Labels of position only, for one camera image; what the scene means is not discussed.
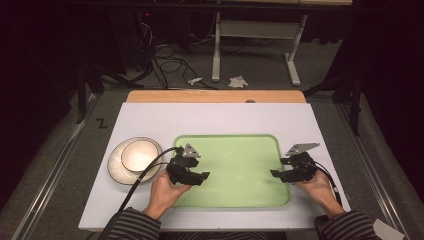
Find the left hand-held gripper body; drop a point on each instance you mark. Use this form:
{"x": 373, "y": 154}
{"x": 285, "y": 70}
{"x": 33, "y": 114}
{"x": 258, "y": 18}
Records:
{"x": 180, "y": 166}

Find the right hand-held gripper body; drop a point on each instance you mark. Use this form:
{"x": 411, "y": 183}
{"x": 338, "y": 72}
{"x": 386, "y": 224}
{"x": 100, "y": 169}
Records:
{"x": 301, "y": 168}

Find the person's right hand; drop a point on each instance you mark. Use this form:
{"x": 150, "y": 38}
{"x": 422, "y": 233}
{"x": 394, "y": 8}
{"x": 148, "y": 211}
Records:
{"x": 320, "y": 191}

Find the person's left hand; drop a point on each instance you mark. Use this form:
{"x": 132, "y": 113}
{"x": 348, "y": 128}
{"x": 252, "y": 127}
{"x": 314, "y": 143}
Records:
{"x": 163, "y": 195}

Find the light green tray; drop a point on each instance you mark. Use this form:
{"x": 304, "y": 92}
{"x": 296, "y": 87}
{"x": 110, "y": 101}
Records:
{"x": 240, "y": 166}

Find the white bowl with dark rim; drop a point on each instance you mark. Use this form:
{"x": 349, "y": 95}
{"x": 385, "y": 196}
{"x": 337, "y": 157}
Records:
{"x": 140, "y": 155}

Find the white table mat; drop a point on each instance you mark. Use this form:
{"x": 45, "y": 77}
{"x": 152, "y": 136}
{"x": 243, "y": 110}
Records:
{"x": 216, "y": 120}

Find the wooden table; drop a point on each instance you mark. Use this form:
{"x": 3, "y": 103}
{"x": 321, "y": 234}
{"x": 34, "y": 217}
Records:
{"x": 200, "y": 96}

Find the grey round table grommet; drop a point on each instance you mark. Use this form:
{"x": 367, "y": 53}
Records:
{"x": 250, "y": 101}

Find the black metal stand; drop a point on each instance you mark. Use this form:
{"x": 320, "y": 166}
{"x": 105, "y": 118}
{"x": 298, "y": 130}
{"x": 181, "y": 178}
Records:
{"x": 81, "y": 96}
{"x": 356, "y": 106}

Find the small crumpled white paper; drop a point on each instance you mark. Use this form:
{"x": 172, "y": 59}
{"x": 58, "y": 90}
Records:
{"x": 195, "y": 80}

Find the large crumpled white paper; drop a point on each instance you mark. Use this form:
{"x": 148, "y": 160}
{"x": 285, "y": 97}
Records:
{"x": 238, "y": 82}

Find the white paper sheet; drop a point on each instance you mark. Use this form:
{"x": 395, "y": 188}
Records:
{"x": 386, "y": 230}

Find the black computer tower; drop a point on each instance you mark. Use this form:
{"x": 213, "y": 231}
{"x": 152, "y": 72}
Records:
{"x": 130, "y": 40}

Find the metal floor rail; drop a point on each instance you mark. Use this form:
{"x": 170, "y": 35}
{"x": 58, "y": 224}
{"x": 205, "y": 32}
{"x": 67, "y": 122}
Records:
{"x": 373, "y": 173}
{"x": 50, "y": 186}

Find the white metal desk frame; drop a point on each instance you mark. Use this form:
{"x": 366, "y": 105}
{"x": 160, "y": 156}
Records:
{"x": 256, "y": 29}

